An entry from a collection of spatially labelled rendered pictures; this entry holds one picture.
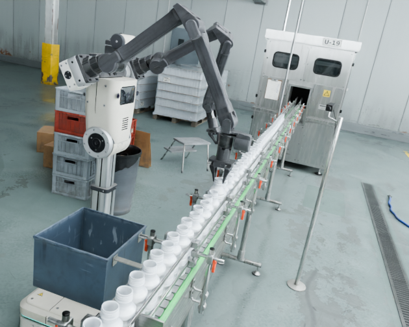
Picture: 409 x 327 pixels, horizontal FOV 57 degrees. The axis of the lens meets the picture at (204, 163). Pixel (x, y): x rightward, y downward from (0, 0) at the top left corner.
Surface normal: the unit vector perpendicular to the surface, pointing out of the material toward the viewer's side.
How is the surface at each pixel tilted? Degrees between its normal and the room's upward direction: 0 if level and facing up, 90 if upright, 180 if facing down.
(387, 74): 90
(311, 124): 90
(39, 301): 0
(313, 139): 90
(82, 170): 90
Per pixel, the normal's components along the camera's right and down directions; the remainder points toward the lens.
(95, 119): -0.33, 0.41
